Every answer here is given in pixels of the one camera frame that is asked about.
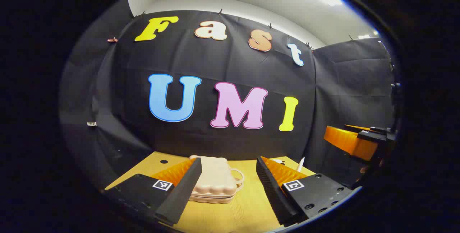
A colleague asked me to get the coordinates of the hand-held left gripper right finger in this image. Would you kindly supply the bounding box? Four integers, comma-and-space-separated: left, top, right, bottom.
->
255, 156, 361, 227

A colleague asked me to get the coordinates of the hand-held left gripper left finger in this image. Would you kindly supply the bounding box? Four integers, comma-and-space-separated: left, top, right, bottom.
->
103, 157, 203, 226

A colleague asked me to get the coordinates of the pink suitcase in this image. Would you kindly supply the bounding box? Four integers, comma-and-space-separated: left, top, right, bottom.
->
189, 155, 245, 204

